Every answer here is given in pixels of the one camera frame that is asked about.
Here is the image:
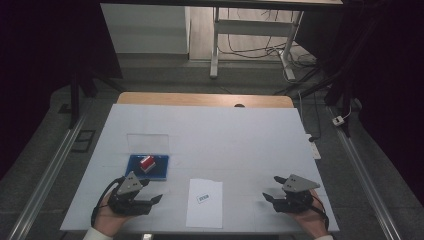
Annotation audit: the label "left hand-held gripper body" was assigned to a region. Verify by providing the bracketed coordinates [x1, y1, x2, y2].
[107, 171, 154, 216]

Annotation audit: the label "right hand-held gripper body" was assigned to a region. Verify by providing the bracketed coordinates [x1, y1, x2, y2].
[273, 173, 321, 214]

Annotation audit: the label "red and white stamp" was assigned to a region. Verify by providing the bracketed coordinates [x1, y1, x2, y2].
[138, 155, 157, 175]

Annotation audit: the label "blue ink pad case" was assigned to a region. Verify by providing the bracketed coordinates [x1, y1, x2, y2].
[124, 133, 171, 182]

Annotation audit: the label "person's right hand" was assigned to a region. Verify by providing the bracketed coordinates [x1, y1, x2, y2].
[287, 189, 330, 240]

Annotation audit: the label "person's left hand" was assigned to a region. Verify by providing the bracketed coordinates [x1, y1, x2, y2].
[93, 191, 135, 239]

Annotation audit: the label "white power strip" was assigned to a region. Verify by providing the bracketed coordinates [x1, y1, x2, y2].
[305, 133, 322, 161]

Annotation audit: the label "white paper sheet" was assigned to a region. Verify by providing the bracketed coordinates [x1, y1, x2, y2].
[185, 178, 224, 230]

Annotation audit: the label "white table mat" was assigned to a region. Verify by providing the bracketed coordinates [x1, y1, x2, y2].
[59, 103, 340, 233]

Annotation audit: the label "wooden table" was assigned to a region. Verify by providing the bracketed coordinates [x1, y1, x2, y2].
[116, 91, 295, 109]

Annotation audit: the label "black stand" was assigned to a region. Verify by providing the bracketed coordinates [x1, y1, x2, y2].
[67, 64, 125, 130]
[273, 64, 356, 138]

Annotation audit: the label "dark curtain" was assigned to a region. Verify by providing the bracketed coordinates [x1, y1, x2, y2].
[0, 0, 123, 183]
[294, 0, 424, 208]

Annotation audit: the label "white cabinet panel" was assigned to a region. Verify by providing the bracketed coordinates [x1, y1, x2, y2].
[100, 3, 191, 55]

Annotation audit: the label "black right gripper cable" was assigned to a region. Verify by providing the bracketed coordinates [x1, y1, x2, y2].
[309, 192, 331, 231]

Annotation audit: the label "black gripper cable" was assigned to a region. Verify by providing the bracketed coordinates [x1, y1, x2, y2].
[90, 176, 126, 228]
[309, 192, 331, 231]

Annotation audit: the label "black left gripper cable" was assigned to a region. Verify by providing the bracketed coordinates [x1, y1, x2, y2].
[90, 176, 126, 228]

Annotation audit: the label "aluminium floor rail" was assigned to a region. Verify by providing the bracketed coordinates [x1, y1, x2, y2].
[6, 111, 90, 240]
[327, 105, 403, 240]

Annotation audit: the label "black floor socket frame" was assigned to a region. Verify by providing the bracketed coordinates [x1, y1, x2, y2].
[70, 129, 97, 154]

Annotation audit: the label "black floor cables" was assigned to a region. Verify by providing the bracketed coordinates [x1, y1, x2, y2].
[218, 8, 318, 69]

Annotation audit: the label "white desk frame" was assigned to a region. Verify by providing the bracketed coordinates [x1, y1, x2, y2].
[209, 6, 305, 81]

